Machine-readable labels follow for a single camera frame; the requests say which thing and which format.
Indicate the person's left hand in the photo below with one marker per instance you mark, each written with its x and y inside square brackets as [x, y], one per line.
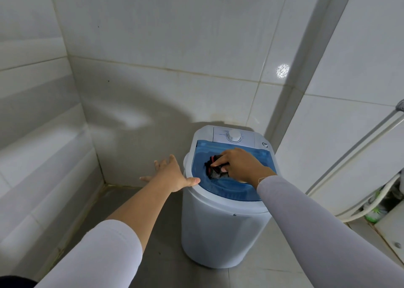
[172, 177]

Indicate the person's right hand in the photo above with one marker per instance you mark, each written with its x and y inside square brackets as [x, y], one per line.
[246, 168]

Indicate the person's left thumb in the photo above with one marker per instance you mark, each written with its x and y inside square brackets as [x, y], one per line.
[192, 181]

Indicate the person's left little finger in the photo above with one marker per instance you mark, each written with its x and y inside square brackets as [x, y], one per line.
[145, 179]

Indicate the person's left middle finger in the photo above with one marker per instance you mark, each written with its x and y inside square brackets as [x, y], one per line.
[157, 166]

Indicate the person's right fingers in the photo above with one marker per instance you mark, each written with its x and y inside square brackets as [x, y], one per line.
[222, 160]

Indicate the dark cloth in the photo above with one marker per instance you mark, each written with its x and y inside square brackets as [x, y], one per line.
[216, 173]

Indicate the person's right forearm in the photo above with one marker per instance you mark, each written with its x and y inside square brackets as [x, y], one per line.
[315, 234]

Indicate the person's left forearm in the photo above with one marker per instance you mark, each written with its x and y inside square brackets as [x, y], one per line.
[132, 212]

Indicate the blue translucent washer lid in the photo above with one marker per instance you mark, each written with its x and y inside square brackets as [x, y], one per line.
[202, 158]

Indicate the white round timer dial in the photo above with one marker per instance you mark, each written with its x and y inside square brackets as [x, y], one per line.
[234, 136]

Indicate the white mini washing machine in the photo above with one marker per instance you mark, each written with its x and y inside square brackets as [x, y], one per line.
[217, 231]

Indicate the grey shower head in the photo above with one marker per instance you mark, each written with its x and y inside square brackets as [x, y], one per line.
[400, 105]

